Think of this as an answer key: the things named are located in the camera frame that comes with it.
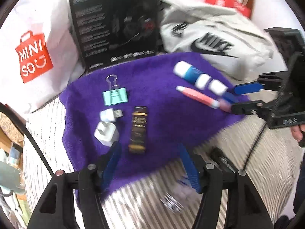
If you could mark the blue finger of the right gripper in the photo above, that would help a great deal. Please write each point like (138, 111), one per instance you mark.
(258, 107)
(247, 88)

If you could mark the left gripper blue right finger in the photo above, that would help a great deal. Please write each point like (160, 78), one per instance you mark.
(189, 160)

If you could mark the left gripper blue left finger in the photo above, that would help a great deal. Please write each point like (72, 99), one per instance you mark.
(107, 165)

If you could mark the small white medicine bottle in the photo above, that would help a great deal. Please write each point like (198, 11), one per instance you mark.
(217, 87)

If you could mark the pink tube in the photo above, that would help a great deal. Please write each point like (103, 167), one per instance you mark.
(204, 99)

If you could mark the white power adapter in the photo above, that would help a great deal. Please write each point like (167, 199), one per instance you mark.
(106, 133)

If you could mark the clear plastic candy bottle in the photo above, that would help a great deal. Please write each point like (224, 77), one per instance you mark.
(180, 196)

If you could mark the black gold tube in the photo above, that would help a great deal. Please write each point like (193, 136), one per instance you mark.
(137, 142)

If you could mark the blue white vaseline bottle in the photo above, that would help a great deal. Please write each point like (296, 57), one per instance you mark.
(191, 74)

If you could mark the small white USB adapter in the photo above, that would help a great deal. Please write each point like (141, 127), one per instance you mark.
(110, 115)

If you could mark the teal binder clip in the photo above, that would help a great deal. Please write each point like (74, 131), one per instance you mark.
(115, 94)

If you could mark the person's right hand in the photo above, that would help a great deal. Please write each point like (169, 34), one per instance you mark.
(298, 132)

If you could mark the grey Nike bag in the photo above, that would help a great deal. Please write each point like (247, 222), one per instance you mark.
(223, 36)

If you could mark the red paper bag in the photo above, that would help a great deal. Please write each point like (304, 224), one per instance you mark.
(231, 4)

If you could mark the grey green kettle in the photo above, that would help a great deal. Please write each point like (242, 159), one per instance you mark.
(12, 179)

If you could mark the patterned brown notebook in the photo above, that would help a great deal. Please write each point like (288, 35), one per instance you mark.
(10, 129)

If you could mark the white Miniso plastic bag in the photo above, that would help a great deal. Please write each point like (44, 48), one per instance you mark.
(39, 57)

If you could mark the black headset box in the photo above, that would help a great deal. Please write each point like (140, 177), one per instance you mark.
(109, 32)

